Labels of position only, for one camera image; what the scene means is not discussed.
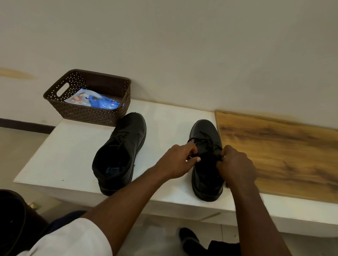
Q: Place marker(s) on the person's right hand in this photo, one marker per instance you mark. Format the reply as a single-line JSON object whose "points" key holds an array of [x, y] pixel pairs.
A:
{"points": [[237, 168]]}

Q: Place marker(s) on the person's left hand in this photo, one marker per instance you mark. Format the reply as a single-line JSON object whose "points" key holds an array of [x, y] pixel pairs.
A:
{"points": [[174, 163]]}

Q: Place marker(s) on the black shoelace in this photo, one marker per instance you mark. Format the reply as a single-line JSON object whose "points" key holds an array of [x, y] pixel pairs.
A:
{"points": [[204, 141]]}

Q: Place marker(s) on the black leather shoe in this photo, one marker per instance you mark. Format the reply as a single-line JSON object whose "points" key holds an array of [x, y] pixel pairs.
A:
{"points": [[206, 129], [132, 132]]}

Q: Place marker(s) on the person's right forearm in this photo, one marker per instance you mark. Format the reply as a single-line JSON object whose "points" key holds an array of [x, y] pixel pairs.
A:
{"points": [[258, 224]]}

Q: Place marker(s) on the person's left forearm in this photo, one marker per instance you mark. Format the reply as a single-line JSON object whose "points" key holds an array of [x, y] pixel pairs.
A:
{"points": [[126, 208]]}

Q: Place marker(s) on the person's black worn shoe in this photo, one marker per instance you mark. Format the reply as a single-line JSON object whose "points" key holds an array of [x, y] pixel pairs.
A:
{"points": [[188, 237]]}

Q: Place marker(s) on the person's dark trousers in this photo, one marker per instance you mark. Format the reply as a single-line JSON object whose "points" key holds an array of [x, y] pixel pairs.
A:
{"points": [[63, 219]]}

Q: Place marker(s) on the person's white shirt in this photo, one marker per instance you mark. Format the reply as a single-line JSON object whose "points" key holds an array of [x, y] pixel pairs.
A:
{"points": [[71, 240]]}

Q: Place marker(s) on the wooden board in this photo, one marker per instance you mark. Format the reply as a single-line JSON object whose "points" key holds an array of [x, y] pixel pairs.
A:
{"points": [[285, 155]]}

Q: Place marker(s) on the blue and white plastic packet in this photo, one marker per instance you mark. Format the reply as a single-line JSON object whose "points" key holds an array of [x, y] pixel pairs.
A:
{"points": [[100, 102]]}

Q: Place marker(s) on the brown perforated plastic basket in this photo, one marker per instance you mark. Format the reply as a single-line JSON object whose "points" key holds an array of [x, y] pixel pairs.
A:
{"points": [[84, 114]]}

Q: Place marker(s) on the small golden object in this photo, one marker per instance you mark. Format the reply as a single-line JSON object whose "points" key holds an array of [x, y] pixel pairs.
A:
{"points": [[31, 205]]}

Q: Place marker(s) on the black bucket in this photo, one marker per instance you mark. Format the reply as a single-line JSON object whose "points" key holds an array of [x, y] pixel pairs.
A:
{"points": [[15, 224]]}

